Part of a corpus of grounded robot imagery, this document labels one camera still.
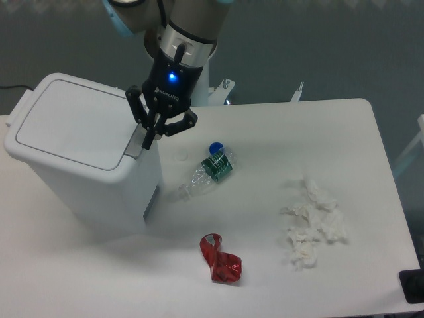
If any crushed clear plastic bottle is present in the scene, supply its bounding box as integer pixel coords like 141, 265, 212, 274
176, 145, 238, 201

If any white frame at right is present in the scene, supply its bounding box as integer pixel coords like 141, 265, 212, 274
392, 114, 423, 179

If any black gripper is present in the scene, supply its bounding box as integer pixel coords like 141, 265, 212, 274
125, 49, 203, 150

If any crushed red can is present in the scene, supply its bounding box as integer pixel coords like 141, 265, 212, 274
199, 233, 242, 284

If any white bottle cap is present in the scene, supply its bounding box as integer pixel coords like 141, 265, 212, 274
174, 149, 188, 161

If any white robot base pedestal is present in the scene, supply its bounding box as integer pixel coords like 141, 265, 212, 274
143, 28, 236, 107

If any blue bottle cap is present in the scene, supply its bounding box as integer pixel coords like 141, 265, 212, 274
209, 142, 224, 155

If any white plastic trash can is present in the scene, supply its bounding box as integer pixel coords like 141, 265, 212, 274
4, 73, 162, 233

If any crumpled white tissue paper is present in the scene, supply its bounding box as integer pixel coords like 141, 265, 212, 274
281, 176, 348, 270

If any black device at edge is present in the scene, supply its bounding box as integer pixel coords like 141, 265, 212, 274
399, 269, 423, 304

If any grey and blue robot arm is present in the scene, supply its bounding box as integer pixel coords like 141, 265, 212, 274
103, 1, 232, 149

